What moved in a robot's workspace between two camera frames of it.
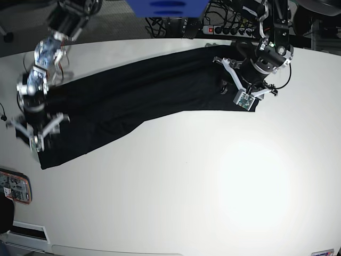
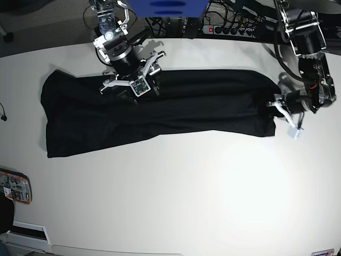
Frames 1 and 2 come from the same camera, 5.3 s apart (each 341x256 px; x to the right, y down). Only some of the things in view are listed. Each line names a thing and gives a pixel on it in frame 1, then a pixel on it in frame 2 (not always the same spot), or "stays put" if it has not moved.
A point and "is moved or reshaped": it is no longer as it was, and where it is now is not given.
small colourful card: [328, 252] stays put
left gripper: [250, 72] → [296, 102]
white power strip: [236, 31] stays put
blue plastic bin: [168, 8] stays put
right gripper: [38, 120] → [132, 67]
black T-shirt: [92, 108] is moved or reshaped
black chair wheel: [9, 38] stays put
